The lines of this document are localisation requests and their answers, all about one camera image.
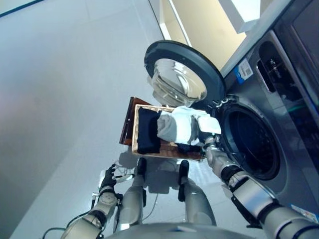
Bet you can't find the grey robot torso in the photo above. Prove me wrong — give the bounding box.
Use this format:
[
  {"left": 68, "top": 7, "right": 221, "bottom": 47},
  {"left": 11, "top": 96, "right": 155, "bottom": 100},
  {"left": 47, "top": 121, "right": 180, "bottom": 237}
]
[{"left": 104, "top": 223, "right": 265, "bottom": 239}]

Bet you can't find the grey front-load washing machine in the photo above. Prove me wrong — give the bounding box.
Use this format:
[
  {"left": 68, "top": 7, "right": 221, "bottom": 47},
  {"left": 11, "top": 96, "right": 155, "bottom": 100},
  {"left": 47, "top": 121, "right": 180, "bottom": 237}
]
[{"left": 211, "top": 29, "right": 319, "bottom": 217}]

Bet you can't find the black object at left edge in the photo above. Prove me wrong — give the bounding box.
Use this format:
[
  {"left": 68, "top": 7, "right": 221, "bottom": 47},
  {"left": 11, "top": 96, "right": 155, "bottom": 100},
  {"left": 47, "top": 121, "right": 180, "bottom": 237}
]
[{"left": 113, "top": 158, "right": 148, "bottom": 234}]

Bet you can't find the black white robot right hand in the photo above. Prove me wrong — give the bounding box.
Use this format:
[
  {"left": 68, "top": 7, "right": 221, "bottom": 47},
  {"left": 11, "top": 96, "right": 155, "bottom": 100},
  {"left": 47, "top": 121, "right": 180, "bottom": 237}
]
[{"left": 198, "top": 117, "right": 222, "bottom": 137}]

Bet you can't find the rectangular wicker laundry basket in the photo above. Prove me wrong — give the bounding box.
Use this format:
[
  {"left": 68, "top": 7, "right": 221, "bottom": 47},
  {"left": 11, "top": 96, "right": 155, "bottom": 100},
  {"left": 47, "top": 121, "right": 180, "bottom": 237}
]
[{"left": 131, "top": 104, "right": 209, "bottom": 162}]

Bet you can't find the black white robot left hand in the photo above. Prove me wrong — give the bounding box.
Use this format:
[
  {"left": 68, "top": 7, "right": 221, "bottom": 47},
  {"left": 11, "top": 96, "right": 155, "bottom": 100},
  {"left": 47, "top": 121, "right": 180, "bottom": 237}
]
[{"left": 99, "top": 163, "right": 135, "bottom": 194}]

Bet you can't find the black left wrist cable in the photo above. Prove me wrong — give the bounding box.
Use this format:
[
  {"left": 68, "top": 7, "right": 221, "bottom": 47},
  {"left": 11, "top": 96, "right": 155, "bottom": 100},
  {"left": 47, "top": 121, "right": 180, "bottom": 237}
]
[{"left": 41, "top": 216, "right": 87, "bottom": 239}]

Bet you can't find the blue white label sticker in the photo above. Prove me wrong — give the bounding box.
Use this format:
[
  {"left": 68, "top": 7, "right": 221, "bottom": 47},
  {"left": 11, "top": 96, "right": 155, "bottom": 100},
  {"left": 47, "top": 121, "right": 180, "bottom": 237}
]
[
  {"left": 290, "top": 204, "right": 314, "bottom": 224},
  {"left": 235, "top": 59, "right": 253, "bottom": 83}
]

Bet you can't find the silver robot right leg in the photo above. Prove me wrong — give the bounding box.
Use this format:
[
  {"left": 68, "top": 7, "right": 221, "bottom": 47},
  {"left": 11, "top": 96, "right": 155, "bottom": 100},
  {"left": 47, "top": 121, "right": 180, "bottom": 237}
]
[{"left": 177, "top": 160, "right": 217, "bottom": 227}]

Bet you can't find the white garment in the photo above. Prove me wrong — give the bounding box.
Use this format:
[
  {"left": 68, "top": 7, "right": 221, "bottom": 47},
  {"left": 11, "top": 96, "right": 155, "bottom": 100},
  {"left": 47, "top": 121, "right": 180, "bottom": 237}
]
[{"left": 157, "top": 106, "right": 221, "bottom": 146}]

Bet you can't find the long black folded garment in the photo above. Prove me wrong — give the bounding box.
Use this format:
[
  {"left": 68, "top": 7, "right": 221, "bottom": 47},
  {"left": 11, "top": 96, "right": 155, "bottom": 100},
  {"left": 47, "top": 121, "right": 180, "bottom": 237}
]
[{"left": 137, "top": 107, "right": 162, "bottom": 154}]

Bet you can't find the brown acrylic stand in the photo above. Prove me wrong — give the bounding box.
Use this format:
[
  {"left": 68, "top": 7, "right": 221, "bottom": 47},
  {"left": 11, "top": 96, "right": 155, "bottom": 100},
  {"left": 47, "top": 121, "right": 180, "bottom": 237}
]
[{"left": 119, "top": 96, "right": 150, "bottom": 146}]

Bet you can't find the round glass washer door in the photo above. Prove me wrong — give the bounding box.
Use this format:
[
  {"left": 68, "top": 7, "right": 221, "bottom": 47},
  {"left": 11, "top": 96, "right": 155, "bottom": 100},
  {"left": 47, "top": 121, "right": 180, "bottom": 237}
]
[{"left": 144, "top": 39, "right": 226, "bottom": 108}]

